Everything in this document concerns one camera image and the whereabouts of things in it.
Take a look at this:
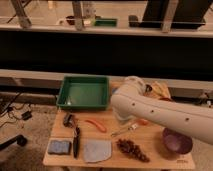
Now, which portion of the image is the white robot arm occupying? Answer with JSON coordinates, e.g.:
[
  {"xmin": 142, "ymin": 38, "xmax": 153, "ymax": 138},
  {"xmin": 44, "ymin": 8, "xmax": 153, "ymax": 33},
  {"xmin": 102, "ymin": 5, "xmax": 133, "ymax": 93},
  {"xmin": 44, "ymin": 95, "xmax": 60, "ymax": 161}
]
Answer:
[{"xmin": 111, "ymin": 76, "xmax": 213, "ymax": 144}]

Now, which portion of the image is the purple bowl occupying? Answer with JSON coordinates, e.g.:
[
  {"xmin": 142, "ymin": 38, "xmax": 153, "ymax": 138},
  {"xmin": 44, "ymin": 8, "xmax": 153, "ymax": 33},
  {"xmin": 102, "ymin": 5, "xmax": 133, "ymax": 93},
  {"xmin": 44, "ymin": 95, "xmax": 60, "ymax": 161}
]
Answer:
[{"xmin": 162, "ymin": 128, "xmax": 193, "ymax": 154}]

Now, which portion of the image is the green plastic tray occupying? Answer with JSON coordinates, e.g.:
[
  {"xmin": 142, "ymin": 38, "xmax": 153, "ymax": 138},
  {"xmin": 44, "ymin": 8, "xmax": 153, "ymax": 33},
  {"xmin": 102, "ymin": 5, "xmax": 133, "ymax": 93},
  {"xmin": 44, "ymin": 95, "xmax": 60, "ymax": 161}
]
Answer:
[{"xmin": 56, "ymin": 76, "xmax": 109, "ymax": 110}]

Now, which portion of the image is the metal fork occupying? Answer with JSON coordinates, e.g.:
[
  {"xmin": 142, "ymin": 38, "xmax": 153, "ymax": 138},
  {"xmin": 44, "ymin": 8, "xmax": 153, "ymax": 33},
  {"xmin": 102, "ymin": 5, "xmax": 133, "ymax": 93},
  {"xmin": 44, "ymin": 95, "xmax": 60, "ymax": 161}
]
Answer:
[{"xmin": 111, "ymin": 123, "xmax": 139, "ymax": 137}]

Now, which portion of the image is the small dark brush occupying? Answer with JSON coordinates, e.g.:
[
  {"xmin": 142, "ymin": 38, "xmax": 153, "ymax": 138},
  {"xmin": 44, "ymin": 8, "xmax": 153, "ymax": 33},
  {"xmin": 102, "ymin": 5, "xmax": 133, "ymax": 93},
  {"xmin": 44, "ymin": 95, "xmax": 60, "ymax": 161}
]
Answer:
[{"xmin": 63, "ymin": 114, "xmax": 76, "ymax": 128}]

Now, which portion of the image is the yellow apple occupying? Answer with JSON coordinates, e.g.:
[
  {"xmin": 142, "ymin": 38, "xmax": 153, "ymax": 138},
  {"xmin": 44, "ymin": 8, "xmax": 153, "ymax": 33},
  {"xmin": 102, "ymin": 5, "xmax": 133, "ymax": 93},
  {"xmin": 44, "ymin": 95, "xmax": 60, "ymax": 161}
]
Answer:
[{"xmin": 138, "ymin": 119, "xmax": 149, "ymax": 125}]

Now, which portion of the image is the wooden table board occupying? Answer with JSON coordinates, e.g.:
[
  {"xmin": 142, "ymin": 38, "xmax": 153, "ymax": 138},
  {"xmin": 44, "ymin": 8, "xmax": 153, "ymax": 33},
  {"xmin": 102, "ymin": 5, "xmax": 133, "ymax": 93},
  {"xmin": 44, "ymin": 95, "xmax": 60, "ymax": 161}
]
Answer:
[{"xmin": 43, "ymin": 108, "xmax": 195, "ymax": 171}]

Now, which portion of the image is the bunch of dark grapes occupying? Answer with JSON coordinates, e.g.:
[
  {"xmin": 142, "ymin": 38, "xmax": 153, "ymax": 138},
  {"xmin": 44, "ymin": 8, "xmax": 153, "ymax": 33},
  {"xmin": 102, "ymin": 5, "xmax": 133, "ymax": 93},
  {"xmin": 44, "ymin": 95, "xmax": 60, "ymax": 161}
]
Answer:
[{"xmin": 116, "ymin": 139, "xmax": 150, "ymax": 162}]

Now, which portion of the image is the grey blue cloth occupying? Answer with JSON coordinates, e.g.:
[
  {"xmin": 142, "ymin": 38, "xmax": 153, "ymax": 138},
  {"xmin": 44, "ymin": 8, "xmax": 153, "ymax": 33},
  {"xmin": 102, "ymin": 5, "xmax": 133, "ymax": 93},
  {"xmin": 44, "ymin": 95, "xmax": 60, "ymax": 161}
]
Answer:
[{"xmin": 83, "ymin": 140, "xmax": 112, "ymax": 163}]

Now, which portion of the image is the blue sponge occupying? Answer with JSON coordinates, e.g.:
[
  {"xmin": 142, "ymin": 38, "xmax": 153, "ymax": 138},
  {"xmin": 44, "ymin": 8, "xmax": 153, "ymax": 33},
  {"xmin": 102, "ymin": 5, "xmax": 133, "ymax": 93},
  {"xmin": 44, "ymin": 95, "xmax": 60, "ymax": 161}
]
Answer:
[{"xmin": 48, "ymin": 140, "xmax": 71, "ymax": 155}]

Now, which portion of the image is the black power adapter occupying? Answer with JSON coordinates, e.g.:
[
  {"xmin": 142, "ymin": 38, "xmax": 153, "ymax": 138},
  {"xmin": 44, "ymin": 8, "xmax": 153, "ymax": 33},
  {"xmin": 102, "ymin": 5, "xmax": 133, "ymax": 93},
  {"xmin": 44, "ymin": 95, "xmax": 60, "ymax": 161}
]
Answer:
[{"xmin": 21, "ymin": 111, "xmax": 32, "ymax": 121}]

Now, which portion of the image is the black chair base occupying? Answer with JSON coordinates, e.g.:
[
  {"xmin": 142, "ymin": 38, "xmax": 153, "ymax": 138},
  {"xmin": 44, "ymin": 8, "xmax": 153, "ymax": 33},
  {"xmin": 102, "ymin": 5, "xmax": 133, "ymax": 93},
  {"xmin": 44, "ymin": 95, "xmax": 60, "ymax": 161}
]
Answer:
[{"xmin": 0, "ymin": 134, "xmax": 28, "ymax": 151}]

